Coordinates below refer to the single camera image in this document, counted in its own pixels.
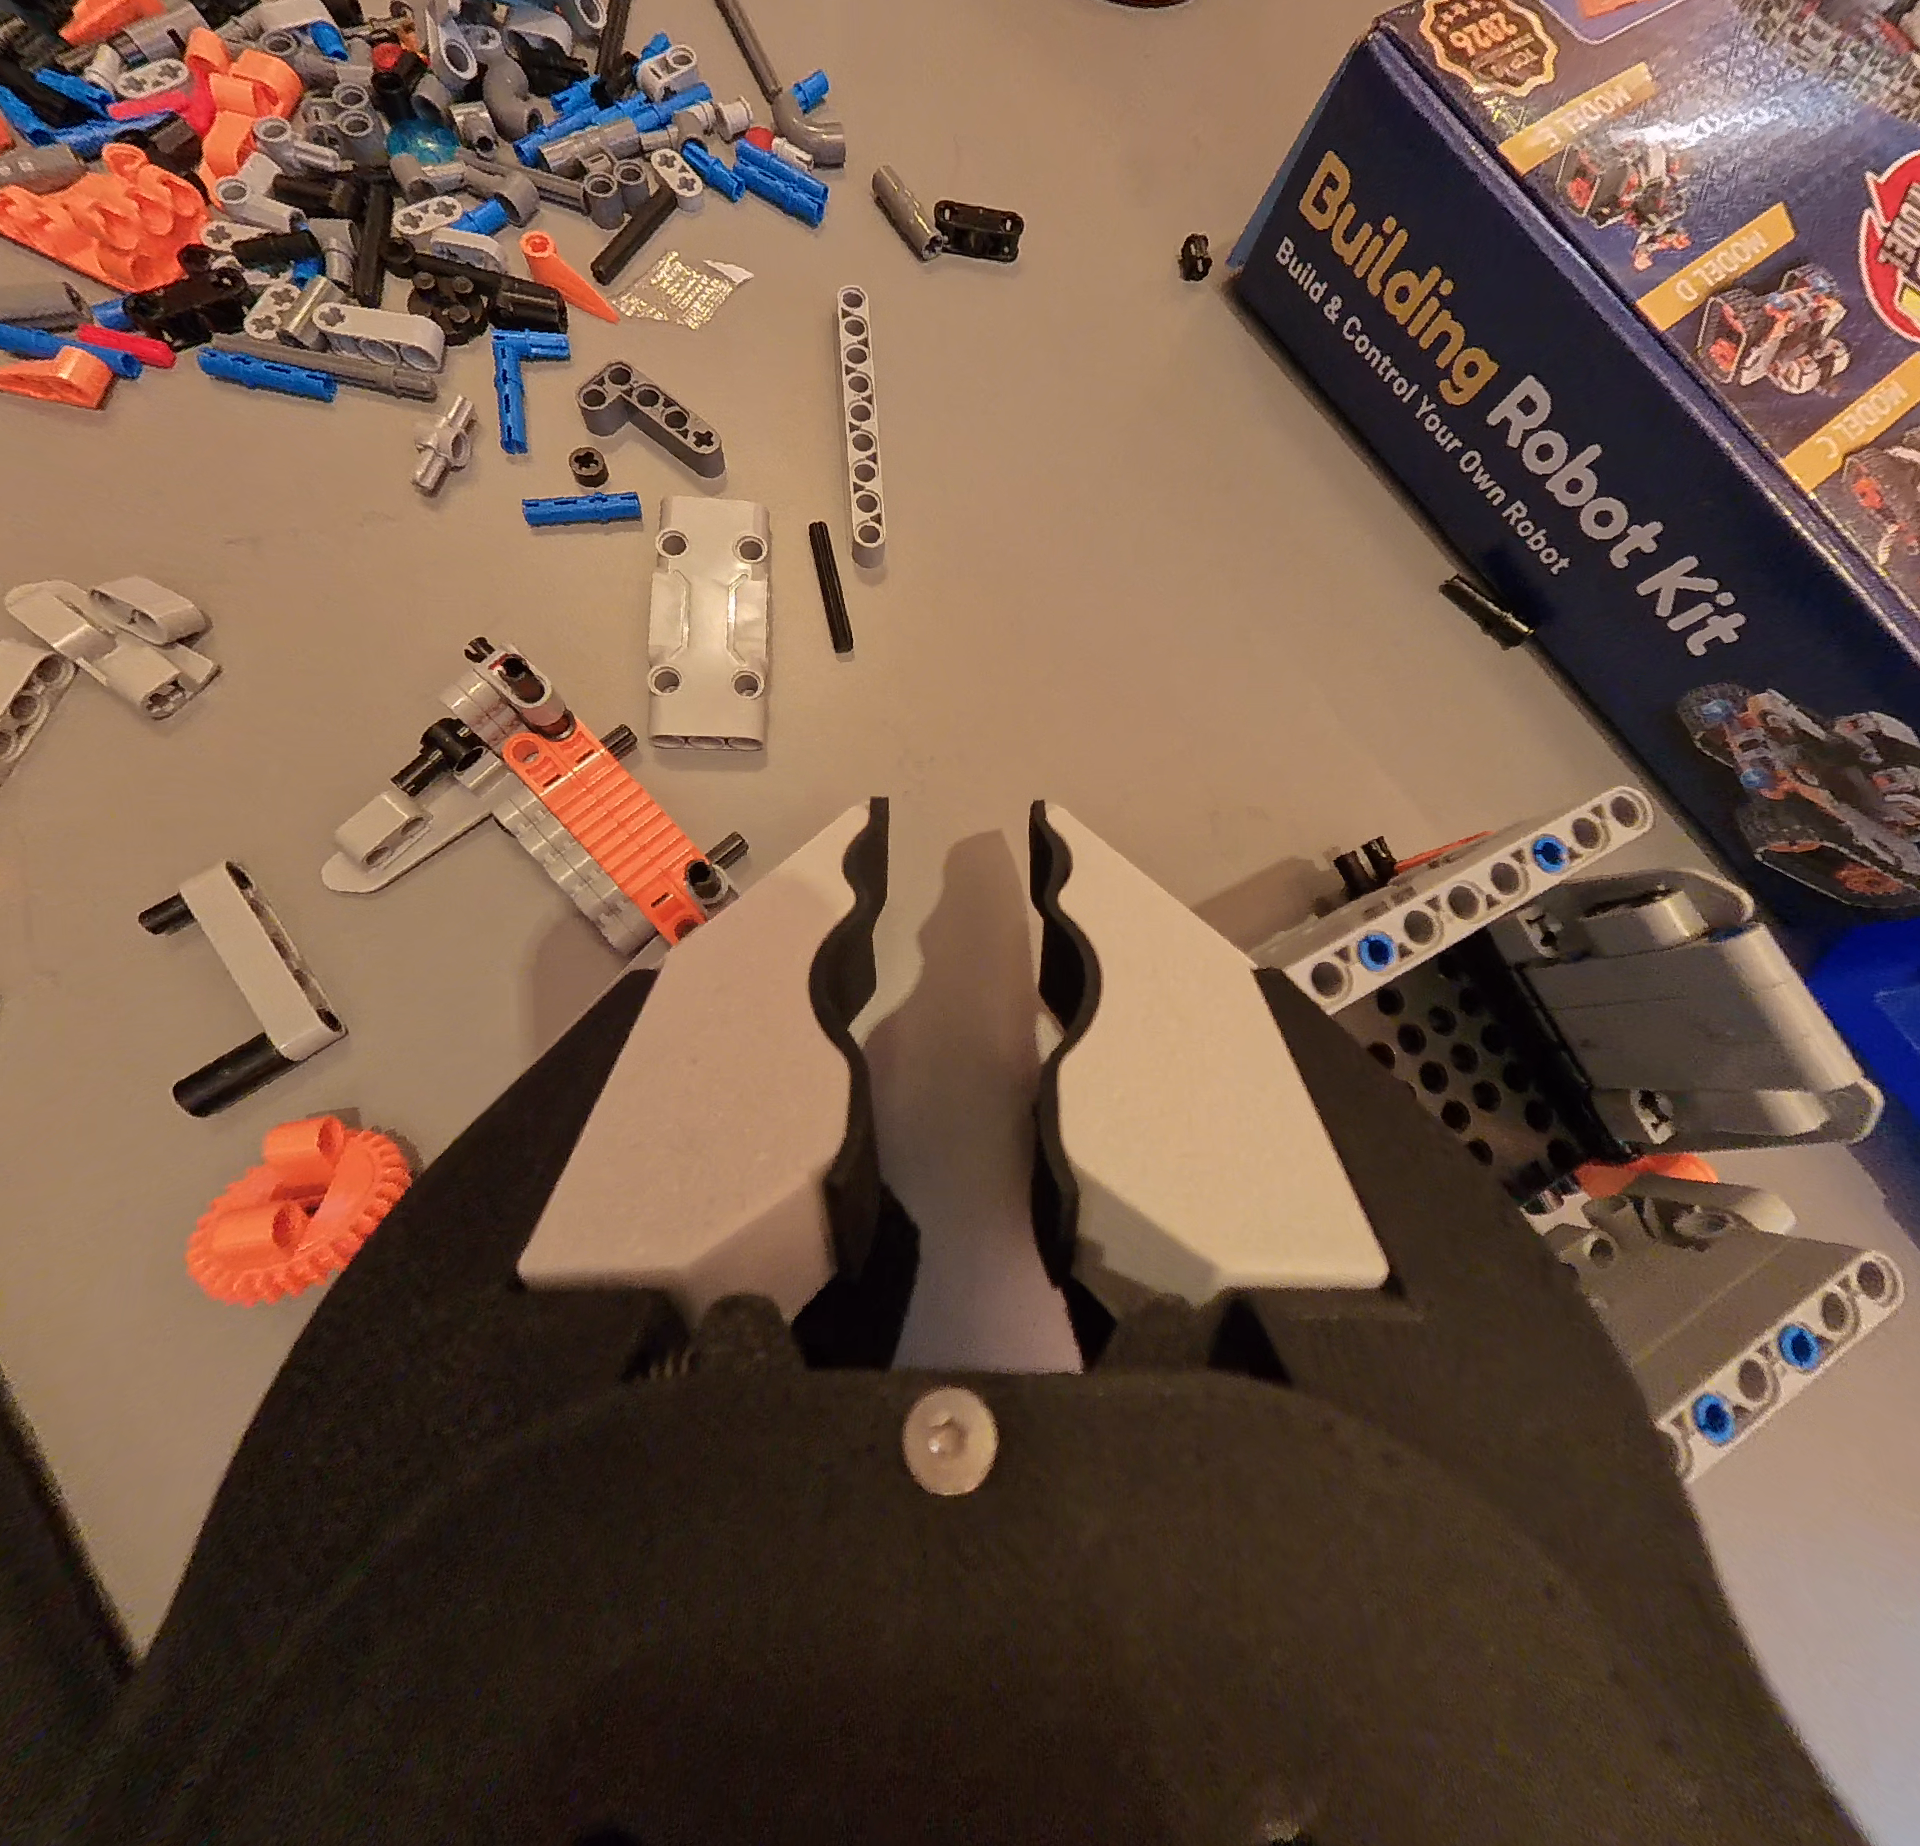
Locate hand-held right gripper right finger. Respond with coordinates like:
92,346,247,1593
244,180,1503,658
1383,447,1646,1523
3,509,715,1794
1028,801,1393,1359

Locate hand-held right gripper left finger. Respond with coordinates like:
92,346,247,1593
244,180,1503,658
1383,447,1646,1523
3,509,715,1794
516,801,919,1374

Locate orange gear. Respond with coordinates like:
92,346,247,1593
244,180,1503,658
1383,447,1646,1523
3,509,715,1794
187,1116,416,1305

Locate long grey holed beam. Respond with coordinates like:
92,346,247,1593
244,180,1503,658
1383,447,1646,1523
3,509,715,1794
834,283,891,570

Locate pile of building pieces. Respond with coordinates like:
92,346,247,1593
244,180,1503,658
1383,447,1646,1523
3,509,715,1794
0,0,849,413

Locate orange grey tread assembly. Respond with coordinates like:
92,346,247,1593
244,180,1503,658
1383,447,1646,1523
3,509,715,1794
322,638,752,964

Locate partly built robot model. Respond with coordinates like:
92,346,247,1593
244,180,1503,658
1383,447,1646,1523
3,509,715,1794
1252,784,1910,1486

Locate grey crank beam black pins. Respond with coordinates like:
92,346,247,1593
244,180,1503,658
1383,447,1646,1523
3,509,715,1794
138,863,351,1121

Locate grey rectangular panel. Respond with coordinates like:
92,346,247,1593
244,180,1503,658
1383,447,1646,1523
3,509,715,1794
645,494,777,756

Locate short black pin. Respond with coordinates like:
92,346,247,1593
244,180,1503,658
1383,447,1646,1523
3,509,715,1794
1441,572,1537,652

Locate blue plastic bin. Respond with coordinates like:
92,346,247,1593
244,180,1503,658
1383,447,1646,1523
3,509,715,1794
1807,913,1920,1118

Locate dark grey angled beam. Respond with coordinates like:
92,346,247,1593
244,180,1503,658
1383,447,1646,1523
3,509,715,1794
576,359,728,480

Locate grey beam assembly orange end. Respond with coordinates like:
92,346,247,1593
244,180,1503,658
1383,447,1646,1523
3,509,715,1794
0,578,220,792

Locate small clear plastic piece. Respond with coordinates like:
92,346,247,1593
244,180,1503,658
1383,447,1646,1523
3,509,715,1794
610,247,757,331

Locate blue robot kit box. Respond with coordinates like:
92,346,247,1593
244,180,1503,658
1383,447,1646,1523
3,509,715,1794
1228,0,1920,932

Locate dark grey axle rod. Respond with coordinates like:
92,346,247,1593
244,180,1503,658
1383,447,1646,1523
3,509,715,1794
703,0,790,125

